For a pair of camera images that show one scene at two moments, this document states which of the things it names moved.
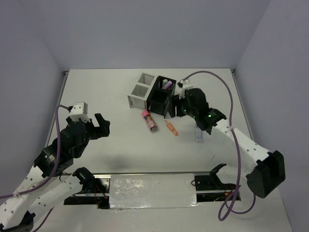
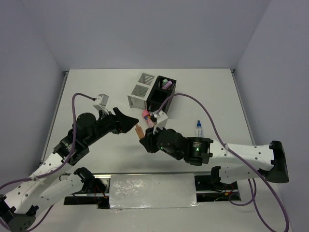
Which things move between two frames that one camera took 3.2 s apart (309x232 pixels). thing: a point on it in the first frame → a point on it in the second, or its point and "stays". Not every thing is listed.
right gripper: [173, 100] → [148, 141]
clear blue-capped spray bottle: [199, 135] stays
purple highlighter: [167, 85] stays
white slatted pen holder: [138, 98] stays
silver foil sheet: [152, 191] stays
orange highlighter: [171, 127] → [140, 132]
